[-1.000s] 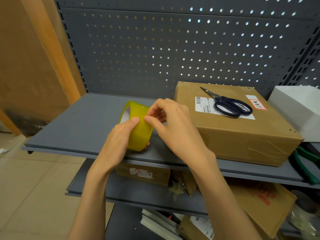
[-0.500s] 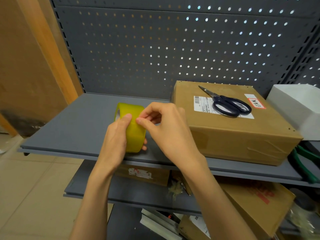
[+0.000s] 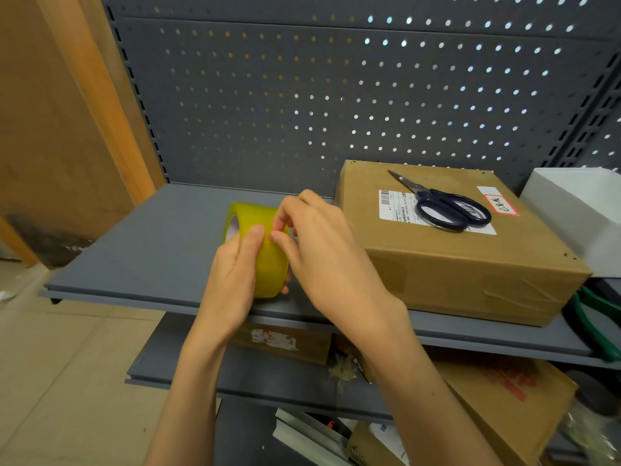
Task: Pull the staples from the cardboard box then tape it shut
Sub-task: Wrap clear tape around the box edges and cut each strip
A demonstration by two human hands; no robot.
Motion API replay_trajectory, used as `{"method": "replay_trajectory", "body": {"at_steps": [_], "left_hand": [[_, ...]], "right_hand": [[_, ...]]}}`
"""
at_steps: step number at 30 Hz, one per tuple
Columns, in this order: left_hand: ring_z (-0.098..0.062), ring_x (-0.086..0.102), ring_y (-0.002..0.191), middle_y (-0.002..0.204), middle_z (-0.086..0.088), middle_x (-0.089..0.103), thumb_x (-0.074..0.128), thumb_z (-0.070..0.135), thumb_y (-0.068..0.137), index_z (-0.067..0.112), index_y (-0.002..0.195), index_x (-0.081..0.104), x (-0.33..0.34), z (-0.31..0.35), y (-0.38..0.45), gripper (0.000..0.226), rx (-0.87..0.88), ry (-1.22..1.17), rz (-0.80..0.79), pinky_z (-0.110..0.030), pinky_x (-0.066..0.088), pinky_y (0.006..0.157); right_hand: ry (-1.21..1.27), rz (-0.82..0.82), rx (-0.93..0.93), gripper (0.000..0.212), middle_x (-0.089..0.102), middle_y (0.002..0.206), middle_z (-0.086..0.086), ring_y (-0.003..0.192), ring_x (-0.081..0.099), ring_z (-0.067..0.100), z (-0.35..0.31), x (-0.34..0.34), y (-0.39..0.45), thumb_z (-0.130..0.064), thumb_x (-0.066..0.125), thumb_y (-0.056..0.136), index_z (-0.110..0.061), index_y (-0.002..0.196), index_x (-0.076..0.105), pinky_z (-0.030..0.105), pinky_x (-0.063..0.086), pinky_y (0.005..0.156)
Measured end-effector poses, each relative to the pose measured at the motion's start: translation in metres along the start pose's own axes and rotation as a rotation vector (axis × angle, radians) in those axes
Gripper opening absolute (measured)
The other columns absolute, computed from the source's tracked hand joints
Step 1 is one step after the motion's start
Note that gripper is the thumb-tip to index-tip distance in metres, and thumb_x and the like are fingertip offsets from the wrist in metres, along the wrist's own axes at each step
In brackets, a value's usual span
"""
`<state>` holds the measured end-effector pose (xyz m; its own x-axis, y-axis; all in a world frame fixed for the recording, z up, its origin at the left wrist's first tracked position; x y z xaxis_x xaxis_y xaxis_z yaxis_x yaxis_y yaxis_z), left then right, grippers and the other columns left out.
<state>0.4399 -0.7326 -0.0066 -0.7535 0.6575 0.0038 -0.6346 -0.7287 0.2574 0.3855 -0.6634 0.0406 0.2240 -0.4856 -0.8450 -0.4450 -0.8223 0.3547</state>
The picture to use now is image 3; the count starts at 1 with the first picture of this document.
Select white plastic bin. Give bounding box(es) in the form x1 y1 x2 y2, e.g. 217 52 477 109
519 167 621 279

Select cardboard box barcode label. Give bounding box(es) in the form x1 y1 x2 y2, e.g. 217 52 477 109
345 421 411 466

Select person's left forearm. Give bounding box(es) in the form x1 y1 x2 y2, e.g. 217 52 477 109
143 334 232 466

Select brown cardboard box white labels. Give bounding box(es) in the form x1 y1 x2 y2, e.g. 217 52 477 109
334 159 594 328

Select yellow tape roll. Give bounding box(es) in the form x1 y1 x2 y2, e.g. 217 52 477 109
223 202 291 300

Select white flat strips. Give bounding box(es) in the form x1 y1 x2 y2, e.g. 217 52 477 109
271 407 355 466

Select black scissors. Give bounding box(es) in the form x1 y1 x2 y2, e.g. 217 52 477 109
387 169 493 232

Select grey slotted upright post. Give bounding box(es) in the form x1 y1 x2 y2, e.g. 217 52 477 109
543 58 621 170
99 0 171 185

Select person's right hand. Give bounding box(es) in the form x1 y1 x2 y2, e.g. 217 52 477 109
269 188 412 344

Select brown wooden panel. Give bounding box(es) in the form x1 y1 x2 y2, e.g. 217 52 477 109
0 0 166 267

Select cardboard box red lettering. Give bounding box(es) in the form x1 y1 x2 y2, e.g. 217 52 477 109
429 353 580 466

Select cardboard box torn white sticker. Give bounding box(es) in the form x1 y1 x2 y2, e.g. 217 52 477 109
230 322 333 366

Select person's left hand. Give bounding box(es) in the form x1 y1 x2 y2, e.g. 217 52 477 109
195 223 292 349

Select crumpled clear plastic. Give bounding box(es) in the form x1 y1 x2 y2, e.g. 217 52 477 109
562 400 621 466

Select green handled needle-nose pliers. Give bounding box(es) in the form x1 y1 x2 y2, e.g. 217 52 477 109
562 285 621 362

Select grey perforated back panel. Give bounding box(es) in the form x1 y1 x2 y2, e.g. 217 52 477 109
102 0 621 197

